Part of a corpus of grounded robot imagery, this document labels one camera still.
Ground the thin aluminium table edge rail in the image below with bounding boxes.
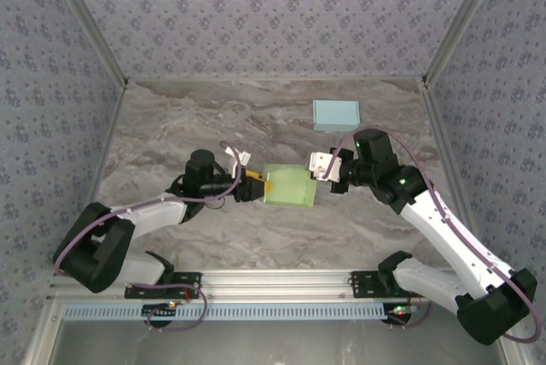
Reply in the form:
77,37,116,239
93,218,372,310
125,76,427,84

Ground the blue paper box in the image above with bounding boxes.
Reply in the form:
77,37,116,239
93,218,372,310
311,99,362,134

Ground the green paper box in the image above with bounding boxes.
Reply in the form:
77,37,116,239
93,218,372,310
260,163,319,209

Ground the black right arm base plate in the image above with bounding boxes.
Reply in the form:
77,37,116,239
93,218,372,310
350,270,430,299

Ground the aluminium frame leg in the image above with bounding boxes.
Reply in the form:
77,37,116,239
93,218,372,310
23,298,65,365
498,337,530,365

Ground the wide aluminium side rail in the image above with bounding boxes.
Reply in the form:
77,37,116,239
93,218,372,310
420,81,487,268

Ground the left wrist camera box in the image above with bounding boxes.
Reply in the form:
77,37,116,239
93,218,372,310
223,146,253,169

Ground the aluminium mounting beam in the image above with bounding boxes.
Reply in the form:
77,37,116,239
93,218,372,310
48,269,512,301

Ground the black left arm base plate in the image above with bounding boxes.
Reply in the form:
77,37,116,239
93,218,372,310
124,271,202,299

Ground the narrow aluminium side rail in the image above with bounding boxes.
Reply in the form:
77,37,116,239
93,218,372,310
63,81,129,272

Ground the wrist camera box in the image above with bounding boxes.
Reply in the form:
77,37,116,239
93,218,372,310
306,150,345,183
223,146,253,169

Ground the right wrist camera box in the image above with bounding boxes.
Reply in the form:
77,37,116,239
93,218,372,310
306,150,345,183

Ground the grey metal panel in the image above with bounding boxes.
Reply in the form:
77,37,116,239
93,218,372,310
55,320,508,365

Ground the black bracket with lit adapter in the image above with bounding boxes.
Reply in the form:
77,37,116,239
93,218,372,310
385,303,418,324
142,303,179,320

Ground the aluminium frame post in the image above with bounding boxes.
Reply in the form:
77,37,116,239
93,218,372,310
42,0,130,89
421,0,508,84

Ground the slotted cable duct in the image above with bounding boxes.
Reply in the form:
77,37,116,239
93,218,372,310
62,301,390,322

